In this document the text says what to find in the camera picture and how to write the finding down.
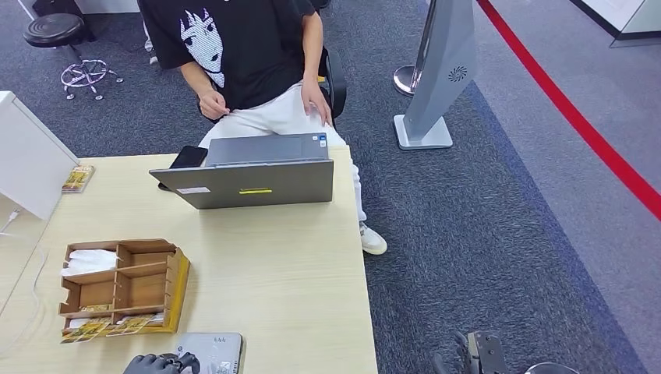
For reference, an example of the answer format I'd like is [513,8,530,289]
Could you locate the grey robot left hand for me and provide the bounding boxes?
[122,352,201,374]

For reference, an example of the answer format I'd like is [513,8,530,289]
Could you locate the person's right hand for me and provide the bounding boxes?
[198,88,231,121]

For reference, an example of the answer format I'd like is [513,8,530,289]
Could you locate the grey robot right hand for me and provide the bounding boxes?
[431,330,512,374]

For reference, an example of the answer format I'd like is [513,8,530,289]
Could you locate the person's left hand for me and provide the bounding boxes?
[301,77,333,128]

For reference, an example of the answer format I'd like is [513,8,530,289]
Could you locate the grey card reader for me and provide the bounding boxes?
[172,332,245,374]

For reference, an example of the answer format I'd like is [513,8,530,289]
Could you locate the wooden card organizer box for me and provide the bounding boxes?
[58,238,191,339]

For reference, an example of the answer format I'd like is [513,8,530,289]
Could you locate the standing person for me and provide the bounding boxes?
[142,20,159,66]

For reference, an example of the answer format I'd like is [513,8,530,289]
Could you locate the white card stack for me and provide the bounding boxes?
[61,249,120,277]

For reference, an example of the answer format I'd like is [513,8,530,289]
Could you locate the yellow printed card stack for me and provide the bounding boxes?
[62,164,96,195]

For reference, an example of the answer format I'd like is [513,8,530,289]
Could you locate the white cards in slot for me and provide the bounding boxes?
[115,312,165,326]

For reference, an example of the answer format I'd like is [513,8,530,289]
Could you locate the black phone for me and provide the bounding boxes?
[169,145,210,171]

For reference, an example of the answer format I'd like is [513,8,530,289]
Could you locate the grey laptop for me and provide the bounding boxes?
[148,132,336,210]

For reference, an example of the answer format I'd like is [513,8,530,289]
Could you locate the grey kiosk stand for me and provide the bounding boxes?
[394,0,479,151]

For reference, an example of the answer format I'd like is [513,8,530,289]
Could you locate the white cabinet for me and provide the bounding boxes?
[72,0,141,15]

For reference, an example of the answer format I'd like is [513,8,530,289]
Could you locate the black stool with chrome base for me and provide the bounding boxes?
[23,12,125,101]

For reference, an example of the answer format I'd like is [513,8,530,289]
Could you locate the large white box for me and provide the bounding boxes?
[0,91,80,221]

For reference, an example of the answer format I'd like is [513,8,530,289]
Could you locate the white counter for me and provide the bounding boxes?
[570,0,661,48]

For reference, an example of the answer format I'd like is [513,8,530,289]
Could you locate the chrome stanchion post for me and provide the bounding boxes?
[394,0,439,98]

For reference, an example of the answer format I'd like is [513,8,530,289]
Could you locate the white cable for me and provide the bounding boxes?
[0,207,50,357]

